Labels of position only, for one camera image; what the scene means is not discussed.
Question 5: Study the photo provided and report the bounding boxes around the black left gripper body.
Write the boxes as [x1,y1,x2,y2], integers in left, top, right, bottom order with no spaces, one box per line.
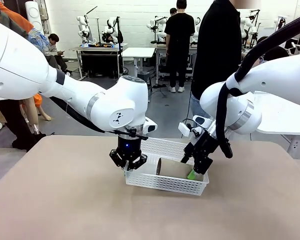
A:
[115,134,143,163]

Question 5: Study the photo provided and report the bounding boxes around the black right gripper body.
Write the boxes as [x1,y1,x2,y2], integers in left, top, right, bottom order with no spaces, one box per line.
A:
[183,129,220,163]

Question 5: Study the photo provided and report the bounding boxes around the tall brown cup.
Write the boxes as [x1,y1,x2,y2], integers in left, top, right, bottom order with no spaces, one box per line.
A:
[155,157,205,181]

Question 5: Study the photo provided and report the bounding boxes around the white perforated plastic basket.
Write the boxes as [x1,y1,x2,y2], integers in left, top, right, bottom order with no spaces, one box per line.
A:
[124,136,210,197]

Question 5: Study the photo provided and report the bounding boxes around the grey plastic stool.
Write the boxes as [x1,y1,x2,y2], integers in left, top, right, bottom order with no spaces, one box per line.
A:
[137,71,153,95]

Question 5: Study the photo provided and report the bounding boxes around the large white table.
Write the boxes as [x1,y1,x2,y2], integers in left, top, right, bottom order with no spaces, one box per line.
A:
[249,91,300,160]

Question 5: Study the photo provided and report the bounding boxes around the small white desk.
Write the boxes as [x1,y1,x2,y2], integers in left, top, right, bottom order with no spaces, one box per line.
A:
[121,47,156,77]

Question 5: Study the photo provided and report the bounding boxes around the person in black sweater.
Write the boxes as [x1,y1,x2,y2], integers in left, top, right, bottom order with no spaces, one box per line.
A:
[189,0,243,121]

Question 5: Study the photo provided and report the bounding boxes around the wood-top desk black panel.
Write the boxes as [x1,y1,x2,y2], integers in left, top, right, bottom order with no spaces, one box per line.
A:
[69,44,128,81]

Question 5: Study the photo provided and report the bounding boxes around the person in green vest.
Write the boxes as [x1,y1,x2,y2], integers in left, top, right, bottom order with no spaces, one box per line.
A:
[0,0,47,152]

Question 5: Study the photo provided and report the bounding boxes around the standing person black clothes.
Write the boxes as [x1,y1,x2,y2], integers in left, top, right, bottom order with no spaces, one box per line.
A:
[164,0,196,93]

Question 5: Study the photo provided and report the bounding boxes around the seated person black sweater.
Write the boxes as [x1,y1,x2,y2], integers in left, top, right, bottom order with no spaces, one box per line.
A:
[257,36,291,63]

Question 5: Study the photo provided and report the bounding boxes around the seated person grey shirt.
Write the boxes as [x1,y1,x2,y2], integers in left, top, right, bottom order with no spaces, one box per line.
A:
[42,33,73,76]

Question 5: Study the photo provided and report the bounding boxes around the mannequin in orange clothes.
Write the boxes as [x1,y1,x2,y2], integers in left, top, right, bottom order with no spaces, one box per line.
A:
[0,0,52,122]

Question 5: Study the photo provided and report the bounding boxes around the white tower fan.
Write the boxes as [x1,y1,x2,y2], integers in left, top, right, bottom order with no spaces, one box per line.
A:
[24,1,45,35]

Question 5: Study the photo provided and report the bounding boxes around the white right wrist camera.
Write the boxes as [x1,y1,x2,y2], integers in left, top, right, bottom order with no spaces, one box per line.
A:
[177,121,203,138]

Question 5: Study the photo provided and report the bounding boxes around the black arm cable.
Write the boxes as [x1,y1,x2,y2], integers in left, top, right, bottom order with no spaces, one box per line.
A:
[49,96,121,135]

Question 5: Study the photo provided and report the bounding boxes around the black corrugated cable sleeve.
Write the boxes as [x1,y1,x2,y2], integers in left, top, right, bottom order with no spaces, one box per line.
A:
[216,11,300,160]

